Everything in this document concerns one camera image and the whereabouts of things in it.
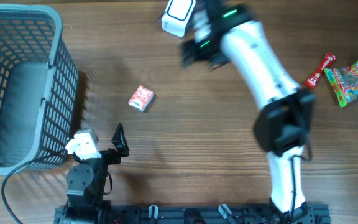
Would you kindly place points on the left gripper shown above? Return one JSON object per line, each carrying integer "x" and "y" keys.
{"x": 118, "y": 140}

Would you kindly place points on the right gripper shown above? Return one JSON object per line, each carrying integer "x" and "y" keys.
{"x": 200, "y": 51}

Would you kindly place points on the small red white box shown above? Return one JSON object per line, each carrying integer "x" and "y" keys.
{"x": 141, "y": 98}

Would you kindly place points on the white barcode scanner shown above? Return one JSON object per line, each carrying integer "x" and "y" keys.
{"x": 177, "y": 15}

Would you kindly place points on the red Nescafe coffee stick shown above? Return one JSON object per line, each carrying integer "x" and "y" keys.
{"x": 313, "y": 80}

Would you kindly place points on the green Haribo gummy bag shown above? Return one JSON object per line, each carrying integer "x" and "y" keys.
{"x": 344, "y": 82}

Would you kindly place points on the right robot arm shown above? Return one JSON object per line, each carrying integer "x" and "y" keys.
{"x": 231, "y": 34}

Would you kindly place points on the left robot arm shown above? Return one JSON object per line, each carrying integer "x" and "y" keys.
{"x": 86, "y": 180}

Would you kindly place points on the grey plastic mesh basket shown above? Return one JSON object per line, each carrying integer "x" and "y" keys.
{"x": 38, "y": 88}

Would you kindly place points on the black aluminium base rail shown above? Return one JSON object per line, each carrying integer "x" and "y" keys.
{"x": 247, "y": 214}

